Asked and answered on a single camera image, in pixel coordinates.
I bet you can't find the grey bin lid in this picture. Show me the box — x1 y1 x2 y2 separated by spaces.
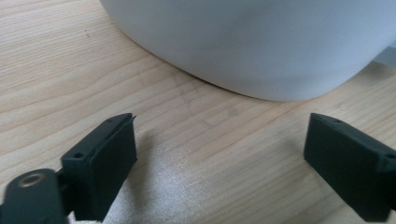
99 0 396 103

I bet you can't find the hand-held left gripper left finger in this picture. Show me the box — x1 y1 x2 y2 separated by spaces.
60 112 138 223

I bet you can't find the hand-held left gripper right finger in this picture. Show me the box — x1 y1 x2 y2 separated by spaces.
304 112 396 223

